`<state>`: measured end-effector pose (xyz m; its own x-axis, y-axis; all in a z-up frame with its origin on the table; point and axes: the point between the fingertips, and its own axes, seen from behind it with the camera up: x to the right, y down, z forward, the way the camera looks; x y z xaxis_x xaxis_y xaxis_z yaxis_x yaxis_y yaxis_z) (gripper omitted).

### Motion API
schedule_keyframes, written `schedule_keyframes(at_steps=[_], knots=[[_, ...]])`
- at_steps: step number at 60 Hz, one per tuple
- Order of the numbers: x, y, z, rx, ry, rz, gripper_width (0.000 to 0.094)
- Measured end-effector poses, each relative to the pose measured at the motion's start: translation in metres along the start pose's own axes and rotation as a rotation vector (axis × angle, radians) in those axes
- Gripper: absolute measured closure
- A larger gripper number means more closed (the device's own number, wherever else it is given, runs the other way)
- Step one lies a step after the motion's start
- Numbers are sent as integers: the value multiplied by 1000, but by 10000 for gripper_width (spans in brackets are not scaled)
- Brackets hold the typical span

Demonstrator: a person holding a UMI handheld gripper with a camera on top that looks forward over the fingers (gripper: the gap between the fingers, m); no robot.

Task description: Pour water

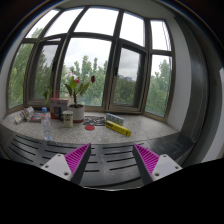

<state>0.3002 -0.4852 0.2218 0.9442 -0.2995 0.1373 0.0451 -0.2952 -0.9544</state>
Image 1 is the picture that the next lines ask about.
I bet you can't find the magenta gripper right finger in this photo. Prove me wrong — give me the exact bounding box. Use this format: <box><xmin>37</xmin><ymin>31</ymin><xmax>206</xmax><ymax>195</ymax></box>
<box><xmin>133</xmin><ymin>144</ymin><xmax>182</xmax><ymax>185</ymax></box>

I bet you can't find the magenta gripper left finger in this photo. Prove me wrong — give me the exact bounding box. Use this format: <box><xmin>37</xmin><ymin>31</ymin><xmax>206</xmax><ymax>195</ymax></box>
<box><xmin>42</xmin><ymin>143</ymin><xmax>91</xmax><ymax>185</ymax></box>

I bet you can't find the clear plastic water bottle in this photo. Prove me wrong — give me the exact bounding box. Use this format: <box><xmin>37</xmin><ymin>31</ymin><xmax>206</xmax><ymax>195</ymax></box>
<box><xmin>41</xmin><ymin>107</ymin><xmax>52</xmax><ymax>140</ymax></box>

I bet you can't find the dark slatted table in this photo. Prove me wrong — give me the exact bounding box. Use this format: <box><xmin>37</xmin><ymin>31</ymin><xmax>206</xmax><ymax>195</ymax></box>
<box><xmin>0</xmin><ymin>124</ymin><xmax>194</xmax><ymax>189</ymax></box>

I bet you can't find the red round coaster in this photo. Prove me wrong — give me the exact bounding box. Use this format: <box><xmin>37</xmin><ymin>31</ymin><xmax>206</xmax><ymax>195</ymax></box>
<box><xmin>85</xmin><ymin>125</ymin><xmax>95</xmax><ymax>131</ymax></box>

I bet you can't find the black patterned mat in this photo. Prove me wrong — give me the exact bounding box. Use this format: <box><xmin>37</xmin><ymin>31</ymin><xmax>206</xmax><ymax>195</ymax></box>
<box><xmin>83</xmin><ymin>116</ymin><xmax>105</xmax><ymax>126</ymax></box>

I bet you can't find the yellow long box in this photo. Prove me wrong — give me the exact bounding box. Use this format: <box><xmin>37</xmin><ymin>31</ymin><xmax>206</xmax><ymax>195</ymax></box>
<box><xmin>105</xmin><ymin>120</ymin><xmax>131</xmax><ymax>137</ymax></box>

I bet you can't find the white mug with print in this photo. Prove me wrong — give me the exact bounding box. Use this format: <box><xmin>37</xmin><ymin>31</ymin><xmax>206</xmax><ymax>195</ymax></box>
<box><xmin>60</xmin><ymin>110</ymin><xmax>73</xmax><ymax>128</ymax></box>

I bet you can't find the white flower pot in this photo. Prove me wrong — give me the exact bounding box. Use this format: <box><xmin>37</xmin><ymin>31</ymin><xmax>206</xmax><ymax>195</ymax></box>
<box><xmin>68</xmin><ymin>105</ymin><xmax>84</xmax><ymax>123</ymax></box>

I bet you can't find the colourful flat book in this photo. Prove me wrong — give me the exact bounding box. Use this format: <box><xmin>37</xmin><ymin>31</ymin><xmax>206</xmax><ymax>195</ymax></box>
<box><xmin>30</xmin><ymin>113</ymin><xmax>46</xmax><ymax>123</ymax></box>

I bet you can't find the light blue small box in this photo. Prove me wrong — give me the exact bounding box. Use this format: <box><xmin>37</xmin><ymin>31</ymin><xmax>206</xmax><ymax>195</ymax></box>
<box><xmin>106</xmin><ymin>113</ymin><xmax>124</xmax><ymax>125</ymax></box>

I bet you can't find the red and white box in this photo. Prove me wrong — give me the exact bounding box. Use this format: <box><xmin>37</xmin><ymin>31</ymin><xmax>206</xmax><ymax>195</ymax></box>
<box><xmin>50</xmin><ymin>98</ymin><xmax>68</xmax><ymax>119</ymax></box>

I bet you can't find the red flowering plant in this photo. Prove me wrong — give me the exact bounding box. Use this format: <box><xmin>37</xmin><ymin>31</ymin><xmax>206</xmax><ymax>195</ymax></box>
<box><xmin>64</xmin><ymin>75</ymin><xmax>95</xmax><ymax>108</ymax></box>

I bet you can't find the dark framed window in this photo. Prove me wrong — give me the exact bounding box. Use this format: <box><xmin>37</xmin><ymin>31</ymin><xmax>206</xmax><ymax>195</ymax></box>
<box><xmin>6</xmin><ymin>6</ymin><xmax>173</xmax><ymax>120</ymax></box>

